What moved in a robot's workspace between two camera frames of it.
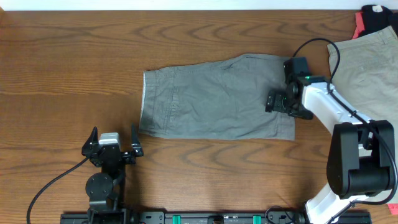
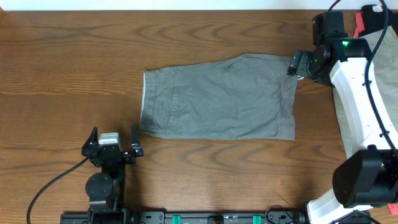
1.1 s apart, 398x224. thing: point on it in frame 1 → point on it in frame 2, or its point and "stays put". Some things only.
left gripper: [129, 159] stays put
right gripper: [274, 101] → [300, 66]
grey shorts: [224, 99] stays put
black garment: [375, 21] stays put
